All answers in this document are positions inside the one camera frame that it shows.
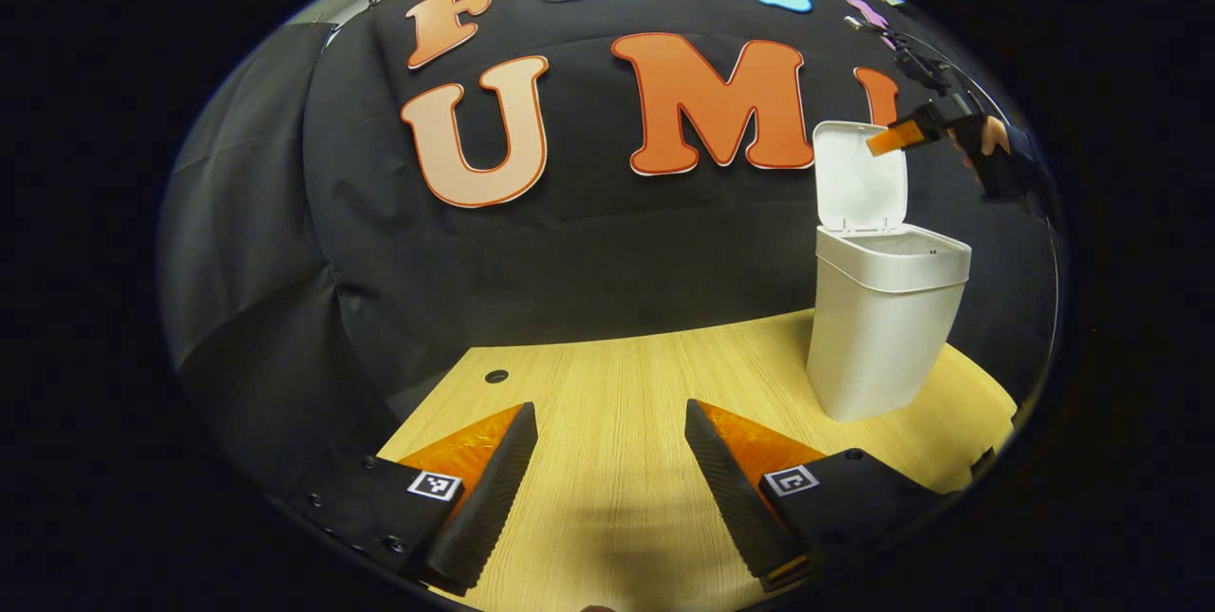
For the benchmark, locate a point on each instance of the black backdrop cloth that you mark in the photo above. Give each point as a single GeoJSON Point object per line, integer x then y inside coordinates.
{"type": "Point", "coordinates": [570, 261]}

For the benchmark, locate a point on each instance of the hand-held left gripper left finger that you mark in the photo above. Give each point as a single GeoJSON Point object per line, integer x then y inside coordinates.
{"type": "Point", "coordinates": [489, 498]}

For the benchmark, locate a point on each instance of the white desktop garbage bin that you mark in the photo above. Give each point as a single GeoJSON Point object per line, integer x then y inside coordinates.
{"type": "Point", "coordinates": [883, 346]}

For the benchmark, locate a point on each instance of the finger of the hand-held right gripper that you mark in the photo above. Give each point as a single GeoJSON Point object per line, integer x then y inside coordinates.
{"type": "Point", "coordinates": [894, 137]}

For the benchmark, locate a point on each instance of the wooden desktop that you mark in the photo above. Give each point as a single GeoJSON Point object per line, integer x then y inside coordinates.
{"type": "Point", "coordinates": [617, 403]}

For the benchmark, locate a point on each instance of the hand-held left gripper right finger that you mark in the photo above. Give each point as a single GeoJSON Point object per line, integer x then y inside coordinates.
{"type": "Point", "coordinates": [731, 489]}

